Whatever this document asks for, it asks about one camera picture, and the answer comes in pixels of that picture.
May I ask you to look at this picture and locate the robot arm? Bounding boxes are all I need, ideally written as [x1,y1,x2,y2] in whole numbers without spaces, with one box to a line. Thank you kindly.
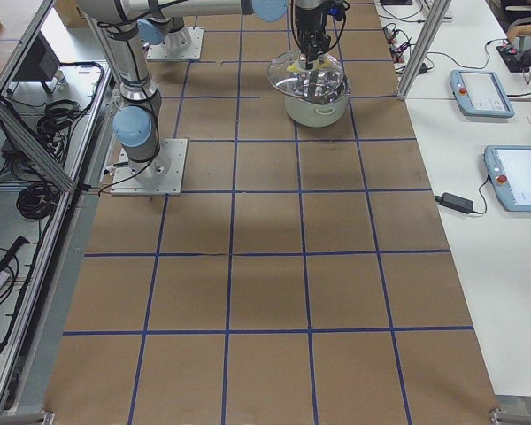
[78,1,335,178]
[138,17,192,53]

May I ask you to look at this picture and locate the teach pendant tablet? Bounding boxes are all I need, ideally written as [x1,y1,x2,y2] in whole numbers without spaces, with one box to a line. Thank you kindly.
[484,145,531,213]
[449,70,514,119]

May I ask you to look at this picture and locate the brown paper table cover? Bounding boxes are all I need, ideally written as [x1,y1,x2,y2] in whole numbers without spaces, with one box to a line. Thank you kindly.
[45,1,496,424]

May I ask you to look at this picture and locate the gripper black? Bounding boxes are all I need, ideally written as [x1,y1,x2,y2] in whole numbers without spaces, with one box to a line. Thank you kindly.
[292,0,330,69]

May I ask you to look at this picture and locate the black power adapter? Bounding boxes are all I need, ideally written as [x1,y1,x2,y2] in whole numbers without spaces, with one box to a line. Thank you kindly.
[435,192,473,214]

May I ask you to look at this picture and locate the far teach pendant tablet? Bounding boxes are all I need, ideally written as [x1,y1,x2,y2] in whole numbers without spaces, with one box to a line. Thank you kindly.
[449,70,514,119]

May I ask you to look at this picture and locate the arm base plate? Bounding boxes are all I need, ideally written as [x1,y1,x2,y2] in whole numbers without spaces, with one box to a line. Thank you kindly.
[109,138,189,196]
[147,27,204,62]

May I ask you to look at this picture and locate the coiled black cables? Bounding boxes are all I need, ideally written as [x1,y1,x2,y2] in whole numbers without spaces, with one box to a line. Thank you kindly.
[0,61,107,364]

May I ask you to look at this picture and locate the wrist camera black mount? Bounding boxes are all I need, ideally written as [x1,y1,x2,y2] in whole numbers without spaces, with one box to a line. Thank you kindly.
[327,0,350,22]

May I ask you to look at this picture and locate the aluminium side frame rail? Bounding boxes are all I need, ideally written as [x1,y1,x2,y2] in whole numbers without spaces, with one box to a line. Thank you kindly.
[0,1,115,423]

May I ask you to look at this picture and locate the near teach pendant tablet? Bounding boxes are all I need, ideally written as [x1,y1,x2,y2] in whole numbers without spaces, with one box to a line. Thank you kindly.
[484,145,531,213]

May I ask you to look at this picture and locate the person hand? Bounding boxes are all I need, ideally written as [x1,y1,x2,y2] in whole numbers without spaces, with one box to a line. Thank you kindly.
[506,24,531,43]

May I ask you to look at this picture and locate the yellow corn cob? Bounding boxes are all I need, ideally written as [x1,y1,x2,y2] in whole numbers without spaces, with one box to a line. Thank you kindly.
[287,58,327,73]

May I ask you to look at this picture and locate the aluminium frame post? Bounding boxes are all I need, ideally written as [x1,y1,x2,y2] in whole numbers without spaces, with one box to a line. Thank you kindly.
[397,0,450,101]

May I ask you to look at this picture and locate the glass pot lid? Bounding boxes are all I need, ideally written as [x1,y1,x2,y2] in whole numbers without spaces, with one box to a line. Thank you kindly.
[266,50,345,103]

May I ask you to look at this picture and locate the cardboard box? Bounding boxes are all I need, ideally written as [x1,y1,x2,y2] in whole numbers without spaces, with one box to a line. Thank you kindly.
[54,0,89,27]

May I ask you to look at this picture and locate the small circuit board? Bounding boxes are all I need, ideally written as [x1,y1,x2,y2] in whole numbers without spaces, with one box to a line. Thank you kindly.
[382,23,413,64]

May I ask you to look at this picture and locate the white steel cooking pot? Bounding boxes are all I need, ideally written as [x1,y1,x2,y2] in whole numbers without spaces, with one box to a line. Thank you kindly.
[284,76,350,128]

